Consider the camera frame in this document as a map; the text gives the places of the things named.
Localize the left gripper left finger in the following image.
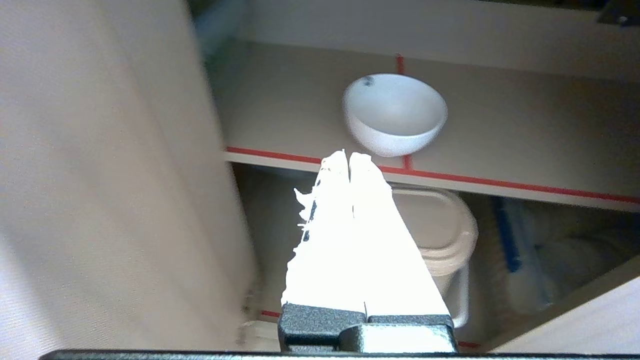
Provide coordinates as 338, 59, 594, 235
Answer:
278, 149, 367, 352

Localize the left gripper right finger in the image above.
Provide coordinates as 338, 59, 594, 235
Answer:
340, 152, 458, 353

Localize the cabinet shelf with red tape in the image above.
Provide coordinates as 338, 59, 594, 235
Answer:
212, 39, 640, 213

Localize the beige cabinet door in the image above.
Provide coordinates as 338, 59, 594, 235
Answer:
0, 0, 259, 360
484, 255, 640, 354

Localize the white lidded plastic container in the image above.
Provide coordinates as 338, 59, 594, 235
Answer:
391, 186, 479, 329

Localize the blue and white brush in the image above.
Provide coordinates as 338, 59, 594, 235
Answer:
492, 196, 556, 313

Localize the white ceramic bowl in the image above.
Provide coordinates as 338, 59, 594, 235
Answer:
342, 73, 449, 158

